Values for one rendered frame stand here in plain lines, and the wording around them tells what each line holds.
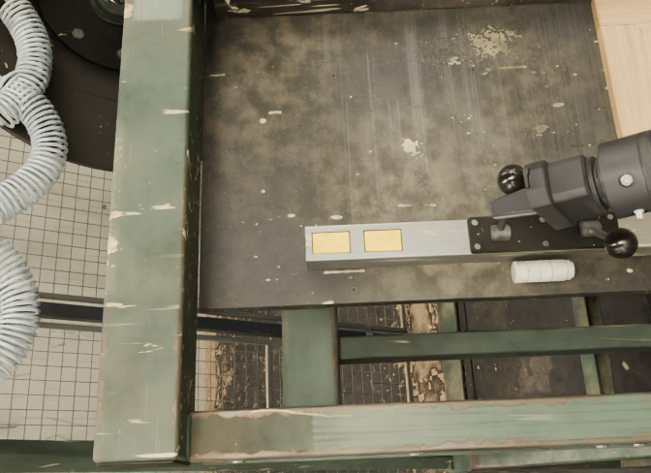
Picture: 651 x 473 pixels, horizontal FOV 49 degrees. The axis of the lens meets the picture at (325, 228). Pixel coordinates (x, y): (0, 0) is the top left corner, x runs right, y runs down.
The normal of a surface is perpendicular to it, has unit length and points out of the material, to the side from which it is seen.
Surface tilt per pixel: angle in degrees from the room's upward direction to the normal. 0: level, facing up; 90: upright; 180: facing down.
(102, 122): 90
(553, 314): 0
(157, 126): 58
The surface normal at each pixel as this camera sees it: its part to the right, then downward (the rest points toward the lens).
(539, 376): -0.86, -0.15
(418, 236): -0.02, -0.35
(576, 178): -0.56, -0.27
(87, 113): 0.51, -0.32
